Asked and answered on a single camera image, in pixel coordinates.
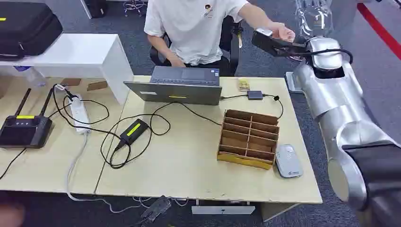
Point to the large brown cardboard piece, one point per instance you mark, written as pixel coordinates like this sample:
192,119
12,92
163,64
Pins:
97,86

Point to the person's left hand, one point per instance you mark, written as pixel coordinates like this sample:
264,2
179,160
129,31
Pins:
282,31

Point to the wooden card box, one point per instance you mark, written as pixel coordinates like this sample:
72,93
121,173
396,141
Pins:
247,137

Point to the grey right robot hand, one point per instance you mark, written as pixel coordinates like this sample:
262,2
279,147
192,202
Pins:
269,44

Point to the metal stool base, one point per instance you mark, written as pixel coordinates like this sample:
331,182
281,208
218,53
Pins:
134,6

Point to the grey card reader device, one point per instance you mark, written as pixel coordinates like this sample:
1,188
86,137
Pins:
288,161

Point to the person's right hand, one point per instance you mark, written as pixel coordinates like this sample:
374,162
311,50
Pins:
176,62

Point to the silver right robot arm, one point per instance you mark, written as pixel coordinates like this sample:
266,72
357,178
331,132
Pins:
338,103

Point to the person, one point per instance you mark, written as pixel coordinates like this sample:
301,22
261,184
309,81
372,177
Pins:
194,31

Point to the small brown cardboard piece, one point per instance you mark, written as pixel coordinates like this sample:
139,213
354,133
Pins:
71,82

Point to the black carrying bag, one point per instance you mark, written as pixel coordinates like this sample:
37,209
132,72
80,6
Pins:
25,28

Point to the dark usb hub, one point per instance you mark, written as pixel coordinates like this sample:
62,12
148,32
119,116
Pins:
255,95

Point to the clear plastic wrapped object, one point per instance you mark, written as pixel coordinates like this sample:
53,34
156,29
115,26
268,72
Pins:
313,17

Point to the black router with antennas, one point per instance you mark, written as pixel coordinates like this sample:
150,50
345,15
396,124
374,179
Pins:
25,131

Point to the white shelf box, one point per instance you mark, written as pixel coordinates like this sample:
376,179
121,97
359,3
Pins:
78,53

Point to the small yellow packet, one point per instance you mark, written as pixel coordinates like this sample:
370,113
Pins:
243,85

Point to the person's hand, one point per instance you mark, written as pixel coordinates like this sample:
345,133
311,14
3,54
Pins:
176,62
282,31

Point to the black power adapter yellow label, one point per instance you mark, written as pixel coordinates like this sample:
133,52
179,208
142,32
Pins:
134,131

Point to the clear plastic bottle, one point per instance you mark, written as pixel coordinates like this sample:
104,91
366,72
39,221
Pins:
34,76

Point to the black adapter brick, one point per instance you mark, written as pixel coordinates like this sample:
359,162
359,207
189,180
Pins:
156,207

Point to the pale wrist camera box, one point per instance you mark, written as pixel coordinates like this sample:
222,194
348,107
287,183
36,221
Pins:
293,83

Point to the white under-desk bracket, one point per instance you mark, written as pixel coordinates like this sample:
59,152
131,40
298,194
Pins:
223,210

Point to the white power strip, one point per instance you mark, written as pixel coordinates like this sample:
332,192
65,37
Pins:
79,114

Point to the black cabinet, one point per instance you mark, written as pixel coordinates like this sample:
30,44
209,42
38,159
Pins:
95,7

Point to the grey laptop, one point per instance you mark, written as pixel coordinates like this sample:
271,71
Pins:
175,91

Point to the pale desk leg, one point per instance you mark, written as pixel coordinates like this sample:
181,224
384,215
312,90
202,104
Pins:
277,210

